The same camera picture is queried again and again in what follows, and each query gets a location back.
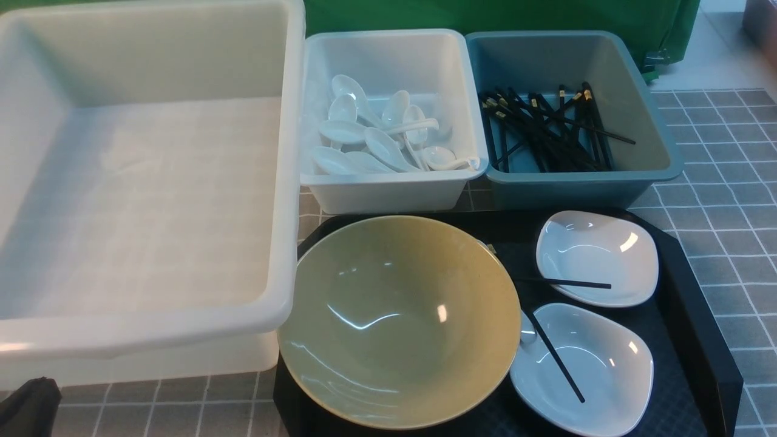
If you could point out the yellow-green noodle bowl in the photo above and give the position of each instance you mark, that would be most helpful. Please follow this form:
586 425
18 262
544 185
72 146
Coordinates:
400 323

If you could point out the white ceramic soup spoon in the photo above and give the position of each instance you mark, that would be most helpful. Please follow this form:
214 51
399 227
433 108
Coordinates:
528 331

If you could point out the black chopstick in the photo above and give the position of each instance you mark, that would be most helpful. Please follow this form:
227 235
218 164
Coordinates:
568 117
503 130
488 132
604 144
580 283

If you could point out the white square dish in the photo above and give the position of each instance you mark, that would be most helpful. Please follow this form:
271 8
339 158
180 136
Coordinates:
580 245
612 366

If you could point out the black chopstick gold-tipped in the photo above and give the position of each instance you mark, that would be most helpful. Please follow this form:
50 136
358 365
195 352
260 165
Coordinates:
528 306

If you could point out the black chopstick in bin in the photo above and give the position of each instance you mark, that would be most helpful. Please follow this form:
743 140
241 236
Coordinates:
503 130
604 144
568 117
488 132

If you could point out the small white plastic bin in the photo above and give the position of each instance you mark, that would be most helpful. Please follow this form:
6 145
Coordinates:
433 65

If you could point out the blue-grey plastic bin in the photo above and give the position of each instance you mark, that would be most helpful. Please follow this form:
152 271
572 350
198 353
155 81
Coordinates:
547 170

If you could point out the large translucent white tub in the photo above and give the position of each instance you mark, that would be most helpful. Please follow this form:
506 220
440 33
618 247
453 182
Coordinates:
150 188

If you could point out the metal clamp on backdrop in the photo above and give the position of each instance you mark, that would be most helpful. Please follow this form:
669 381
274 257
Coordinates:
652 60

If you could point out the green cloth backdrop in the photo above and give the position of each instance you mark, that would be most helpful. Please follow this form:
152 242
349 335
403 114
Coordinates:
643 26

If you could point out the grey checked tablecloth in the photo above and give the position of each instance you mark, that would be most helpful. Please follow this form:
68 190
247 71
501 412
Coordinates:
722 210

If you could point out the black plastic serving tray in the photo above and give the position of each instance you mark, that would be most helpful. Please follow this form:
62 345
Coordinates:
696 387

